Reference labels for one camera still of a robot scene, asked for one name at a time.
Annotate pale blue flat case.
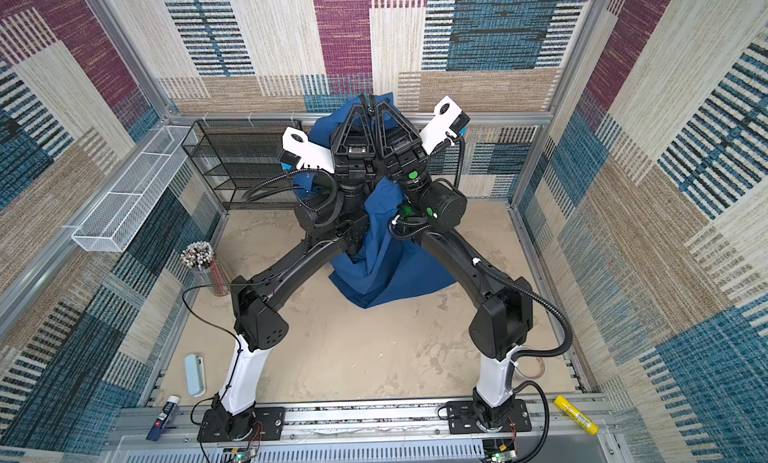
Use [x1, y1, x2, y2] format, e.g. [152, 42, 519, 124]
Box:
[184, 354, 206, 397]

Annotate metal cup of pens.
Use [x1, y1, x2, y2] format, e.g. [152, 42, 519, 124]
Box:
[181, 241, 230, 297]

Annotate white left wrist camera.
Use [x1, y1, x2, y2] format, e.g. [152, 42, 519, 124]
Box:
[279, 127, 335, 174]

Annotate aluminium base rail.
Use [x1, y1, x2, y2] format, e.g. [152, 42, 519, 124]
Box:
[99, 393, 633, 462]

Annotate white wire mesh basket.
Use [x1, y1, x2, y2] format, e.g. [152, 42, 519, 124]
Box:
[72, 125, 189, 253]

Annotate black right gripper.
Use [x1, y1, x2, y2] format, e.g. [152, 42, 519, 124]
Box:
[373, 101, 433, 208]

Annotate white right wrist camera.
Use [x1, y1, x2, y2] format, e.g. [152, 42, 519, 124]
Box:
[420, 96, 470, 155]

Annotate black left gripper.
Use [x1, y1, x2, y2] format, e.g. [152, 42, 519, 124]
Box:
[322, 123, 369, 226]

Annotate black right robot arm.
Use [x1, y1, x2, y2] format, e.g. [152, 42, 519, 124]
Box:
[366, 97, 573, 431]

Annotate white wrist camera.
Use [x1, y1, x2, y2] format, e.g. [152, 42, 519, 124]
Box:
[279, 127, 335, 174]
[420, 96, 470, 155]

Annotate black wire mesh shelf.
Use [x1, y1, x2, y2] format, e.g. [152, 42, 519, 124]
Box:
[182, 119, 302, 211]

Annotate clear tape roll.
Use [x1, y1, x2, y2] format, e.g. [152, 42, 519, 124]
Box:
[517, 357, 547, 380]

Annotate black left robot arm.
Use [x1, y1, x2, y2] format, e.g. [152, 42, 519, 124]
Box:
[197, 95, 378, 444]

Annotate blue white glue stick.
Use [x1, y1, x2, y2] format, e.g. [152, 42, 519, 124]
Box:
[146, 395, 180, 442]

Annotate yellow marker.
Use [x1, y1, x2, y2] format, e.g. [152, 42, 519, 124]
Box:
[554, 395, 599, 436]

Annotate blue zip jacket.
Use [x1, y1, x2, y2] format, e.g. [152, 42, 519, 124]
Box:
[293, 92, 460, 310]

